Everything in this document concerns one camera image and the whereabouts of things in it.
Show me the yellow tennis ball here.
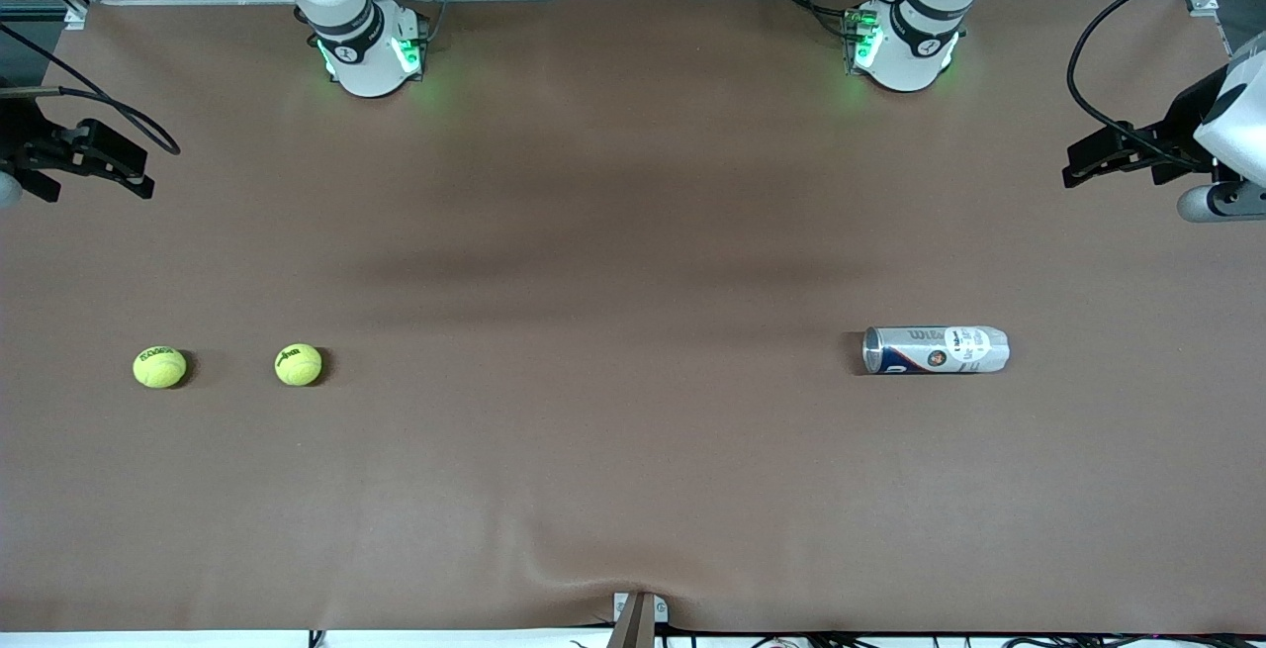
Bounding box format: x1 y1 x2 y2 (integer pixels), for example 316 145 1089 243
133 346 188 390
274 343 323 388

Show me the silver tennis ball can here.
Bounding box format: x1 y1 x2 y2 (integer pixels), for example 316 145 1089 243
862 324 1011 376

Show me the brown table mat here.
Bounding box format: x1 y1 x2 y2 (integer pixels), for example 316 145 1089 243
0 0 1266 634

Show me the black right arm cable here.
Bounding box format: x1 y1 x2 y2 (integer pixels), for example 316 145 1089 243
0 23 182 156

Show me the grey metal mount bracket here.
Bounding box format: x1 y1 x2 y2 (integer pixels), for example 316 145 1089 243
608 591 670 648

